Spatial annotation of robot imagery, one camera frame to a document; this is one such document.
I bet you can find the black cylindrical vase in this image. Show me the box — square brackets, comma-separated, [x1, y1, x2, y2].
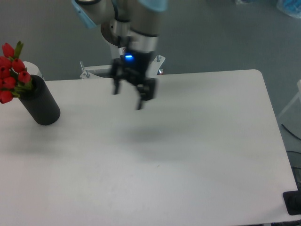
[19, 75, 61, 126]

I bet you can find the black device at table edge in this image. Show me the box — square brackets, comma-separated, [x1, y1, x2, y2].
[283, 191, 301, 216]

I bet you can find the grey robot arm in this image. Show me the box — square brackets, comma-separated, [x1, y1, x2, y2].
[71, 0, 168, 110]

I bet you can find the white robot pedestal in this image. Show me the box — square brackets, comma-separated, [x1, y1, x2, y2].
[79, 21, 166, 80]

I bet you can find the black cable on floor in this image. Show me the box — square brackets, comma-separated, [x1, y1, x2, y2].
[281, 123, 301, 140]

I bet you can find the white frame at right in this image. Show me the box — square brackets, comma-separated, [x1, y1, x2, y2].
[277, 80, 301, 121]

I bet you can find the blue plastic bag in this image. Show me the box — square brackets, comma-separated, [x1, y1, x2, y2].
[277, 0, 301, 19]

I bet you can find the red tulip bouquet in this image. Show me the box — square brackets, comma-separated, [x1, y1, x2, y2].
[0, 41, 34, 104]

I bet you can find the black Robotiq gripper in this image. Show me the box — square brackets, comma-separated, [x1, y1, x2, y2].
[111, 49, 157, 110]

